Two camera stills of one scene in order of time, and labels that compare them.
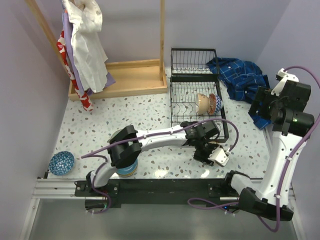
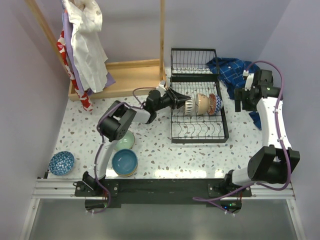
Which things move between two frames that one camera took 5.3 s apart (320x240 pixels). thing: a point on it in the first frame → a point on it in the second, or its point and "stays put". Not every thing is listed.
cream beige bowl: (202, 104) stays put
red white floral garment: (61, 45) stays put
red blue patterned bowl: (215, 104) stays put
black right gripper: (263, 94) → (240, 94)
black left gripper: (203, 152) → (172, 98)
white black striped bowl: (214, 142) → (189, 104)
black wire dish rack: (194, 71) stays put
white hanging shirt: (85, 17) stays put
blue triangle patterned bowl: (61, 163) stays put
